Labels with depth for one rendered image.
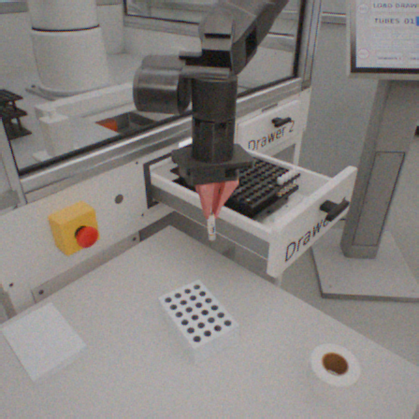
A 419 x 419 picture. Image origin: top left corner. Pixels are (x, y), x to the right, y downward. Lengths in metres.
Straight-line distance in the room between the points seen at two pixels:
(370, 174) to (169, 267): 1.20
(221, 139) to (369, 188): 1.39
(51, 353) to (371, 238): 1.61
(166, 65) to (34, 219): 0.36
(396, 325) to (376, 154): 0.72
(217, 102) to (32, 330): 0.47
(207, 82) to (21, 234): 0.42
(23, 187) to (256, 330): 0.45
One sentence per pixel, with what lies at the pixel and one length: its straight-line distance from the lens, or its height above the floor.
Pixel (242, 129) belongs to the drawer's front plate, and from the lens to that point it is 1.01.
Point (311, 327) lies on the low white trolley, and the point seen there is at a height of 0.76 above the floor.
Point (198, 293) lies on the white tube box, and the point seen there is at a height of 0.80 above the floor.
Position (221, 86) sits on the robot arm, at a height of 1.16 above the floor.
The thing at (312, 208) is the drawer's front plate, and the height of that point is 0.92.
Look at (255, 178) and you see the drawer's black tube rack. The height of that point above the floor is 0.90.
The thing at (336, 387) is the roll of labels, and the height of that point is 0.80.
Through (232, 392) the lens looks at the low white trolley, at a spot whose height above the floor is 0.76.
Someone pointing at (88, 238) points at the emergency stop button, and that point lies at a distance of 0.69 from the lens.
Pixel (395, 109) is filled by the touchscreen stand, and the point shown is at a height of 0.80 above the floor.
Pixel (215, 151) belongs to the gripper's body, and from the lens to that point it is 0.49.
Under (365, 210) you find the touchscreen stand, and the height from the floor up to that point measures 0.32.
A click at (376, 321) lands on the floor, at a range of 1.83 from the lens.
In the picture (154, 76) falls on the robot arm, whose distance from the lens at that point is 0.49.
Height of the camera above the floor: 1.28
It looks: 33 degrees down
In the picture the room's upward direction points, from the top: straight up
